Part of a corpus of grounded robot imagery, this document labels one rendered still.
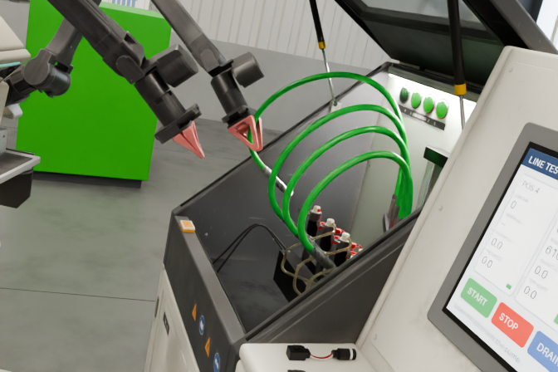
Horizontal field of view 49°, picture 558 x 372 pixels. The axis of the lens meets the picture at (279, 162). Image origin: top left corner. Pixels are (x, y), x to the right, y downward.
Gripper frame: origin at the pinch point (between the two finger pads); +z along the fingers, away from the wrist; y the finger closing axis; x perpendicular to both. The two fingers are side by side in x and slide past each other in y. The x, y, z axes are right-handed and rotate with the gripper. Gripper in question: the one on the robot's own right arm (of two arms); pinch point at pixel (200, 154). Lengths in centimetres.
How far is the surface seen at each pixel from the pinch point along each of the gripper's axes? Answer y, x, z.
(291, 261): 1.3, 4.8, 33.4
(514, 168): 45, -40, 22
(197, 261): -15.9, 3.2, 20.6
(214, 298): -12.4, -12.9, 24.0
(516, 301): 34, -52, 32
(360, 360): 8, -33, 40
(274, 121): -30, 666, 127
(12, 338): -133, 109, 38
